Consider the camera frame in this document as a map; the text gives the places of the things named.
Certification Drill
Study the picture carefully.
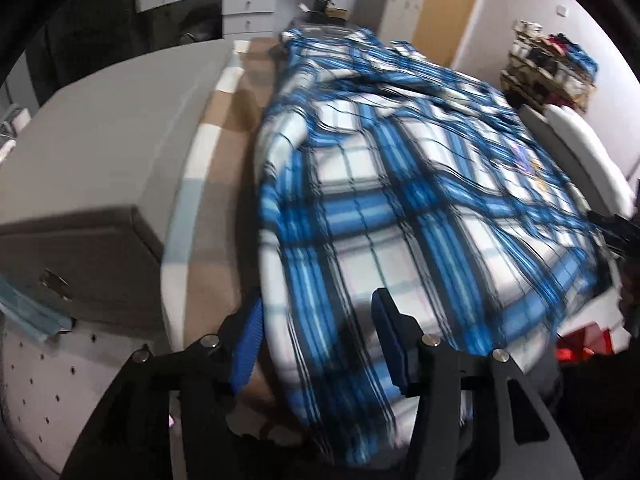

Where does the wooden door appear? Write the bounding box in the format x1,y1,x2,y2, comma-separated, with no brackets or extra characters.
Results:
412,0,488,68

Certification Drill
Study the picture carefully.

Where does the white perforated board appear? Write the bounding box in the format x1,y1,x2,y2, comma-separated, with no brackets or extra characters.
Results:
0,320,173,480

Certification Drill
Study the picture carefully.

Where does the shoe rack with shoes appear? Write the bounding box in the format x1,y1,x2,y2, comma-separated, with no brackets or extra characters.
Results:
507,20,598,106

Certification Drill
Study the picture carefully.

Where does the blue plaid shirt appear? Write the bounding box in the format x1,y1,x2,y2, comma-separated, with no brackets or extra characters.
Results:
252,25,608,466

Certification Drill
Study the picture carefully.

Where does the black plastic bag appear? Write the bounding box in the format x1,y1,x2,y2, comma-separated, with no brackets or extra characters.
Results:
177,0,223,43

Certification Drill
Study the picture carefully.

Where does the wooden shoe rack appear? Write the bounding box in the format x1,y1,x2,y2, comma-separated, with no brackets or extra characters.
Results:
500,20,598,113

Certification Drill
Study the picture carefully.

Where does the red plastic stool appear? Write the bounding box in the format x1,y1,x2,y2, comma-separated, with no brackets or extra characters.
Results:
552,322,631,363

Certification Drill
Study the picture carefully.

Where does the white dressing table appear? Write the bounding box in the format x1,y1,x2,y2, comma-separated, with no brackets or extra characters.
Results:
134,0,278,36

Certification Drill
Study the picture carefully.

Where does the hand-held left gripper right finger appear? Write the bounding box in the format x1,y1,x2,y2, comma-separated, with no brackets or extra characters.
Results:
371,287,583,480

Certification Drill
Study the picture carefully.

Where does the dark grey cabinet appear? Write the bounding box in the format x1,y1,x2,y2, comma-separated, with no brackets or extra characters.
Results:
15,0,151,91

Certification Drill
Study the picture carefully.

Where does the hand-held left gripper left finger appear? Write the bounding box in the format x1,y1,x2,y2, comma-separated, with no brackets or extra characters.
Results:
60,301,266,480

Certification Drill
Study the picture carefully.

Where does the blue face mask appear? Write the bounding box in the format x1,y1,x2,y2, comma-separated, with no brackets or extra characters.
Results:
0,272,73,343

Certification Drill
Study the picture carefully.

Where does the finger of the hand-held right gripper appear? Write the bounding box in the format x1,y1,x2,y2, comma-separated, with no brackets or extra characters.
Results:
586,210,628,243

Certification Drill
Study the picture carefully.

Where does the light grey pillow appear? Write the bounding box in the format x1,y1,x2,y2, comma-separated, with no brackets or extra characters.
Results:
545,104,636,218

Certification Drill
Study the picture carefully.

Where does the silver suitcase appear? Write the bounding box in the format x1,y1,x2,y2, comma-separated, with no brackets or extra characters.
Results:
287,12,361,36

